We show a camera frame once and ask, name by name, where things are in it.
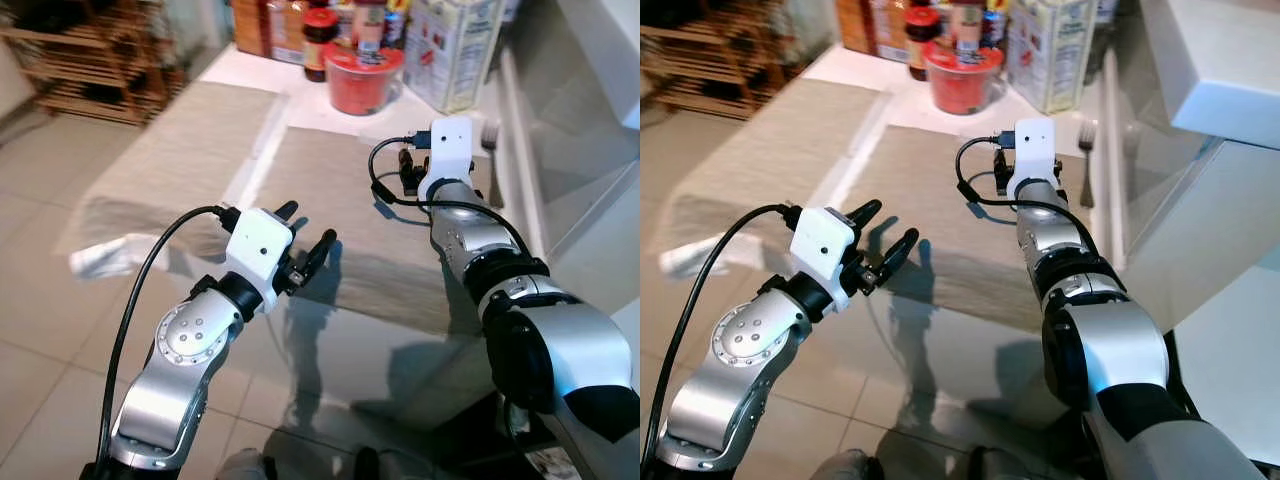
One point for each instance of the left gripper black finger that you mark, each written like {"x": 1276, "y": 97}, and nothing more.
{"x": 866, "y": 213}
{"x": 286, "y": 212}
{"x": 320, "y": 252}
{"x": 898, "y": 255}

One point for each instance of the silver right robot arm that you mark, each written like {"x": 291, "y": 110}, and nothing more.
{"x": 560, "y": 350}
{"x": 1110, "y": 350}

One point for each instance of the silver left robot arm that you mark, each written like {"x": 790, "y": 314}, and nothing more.
{"x": 740, "y": 390}
{"x": 170, "y": 390}

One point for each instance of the beige woven placemat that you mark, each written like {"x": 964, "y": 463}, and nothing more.
{"x": 170, "y": 150}
{"x": 340, "y": 230}
{"x": 950, "y": 200}
{"x": 780, "y": 140}

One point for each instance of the red plastic tub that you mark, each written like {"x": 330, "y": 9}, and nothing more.
{"x": 362, "y": 85}
{"x": 962, "y": 85}

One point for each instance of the dark jar with red lid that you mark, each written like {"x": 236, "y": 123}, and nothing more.
{"x": 318, "y": 50}
{"x": 920, "y": 50}

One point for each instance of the yellow topped sauce bottle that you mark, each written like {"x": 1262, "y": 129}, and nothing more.
{"x": 397, "y": 22}
{"x": 997, "y": 20}

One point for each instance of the labelled sauce bottle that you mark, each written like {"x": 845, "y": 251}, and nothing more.
{"x": 968, "y": 25}
{"x": 370, "y": 25}

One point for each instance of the crumpled white paper towel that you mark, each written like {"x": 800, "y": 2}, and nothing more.
{"x": 100, "y": 258}
{"x": 685, "y": 258}

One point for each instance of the robot left leg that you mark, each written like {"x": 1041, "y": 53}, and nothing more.
{"x": 845, "y": 466}
{"x": 243, "y": 466}

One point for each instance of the robot leg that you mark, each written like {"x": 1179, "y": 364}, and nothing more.
{"x": 243, "y": 466}
{"x": 375, "y": 465}
{"x": 845, "y": 466}
{"x": 987, "y": 465}

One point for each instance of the wooden shelf rack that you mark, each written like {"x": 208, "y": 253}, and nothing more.
{"x": 90, "y": 70}
{"x": 730, "y": 70}

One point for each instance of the robot right leg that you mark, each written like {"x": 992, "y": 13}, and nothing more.
{"x": 987, "y": 465}
{"x": 375, "y": 465}

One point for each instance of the white raised counter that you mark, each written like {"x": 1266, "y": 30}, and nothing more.
{"x": 1215, "y": 60}
{"x": 605, "y": 50}

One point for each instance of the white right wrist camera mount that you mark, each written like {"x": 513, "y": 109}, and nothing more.
{"x": 1035, "y": 150}
{"x": 450, "y": 150}

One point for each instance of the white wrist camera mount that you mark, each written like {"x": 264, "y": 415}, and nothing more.
{"x": 450, "y": 150}
{"x": 258, "y": 245}
{"x": 1035, "y": 150}
{"x": 822, "y": 240}

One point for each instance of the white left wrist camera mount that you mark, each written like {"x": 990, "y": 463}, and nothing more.
{"x": 822, "y": 240}
{"x": 258, "y": 245}

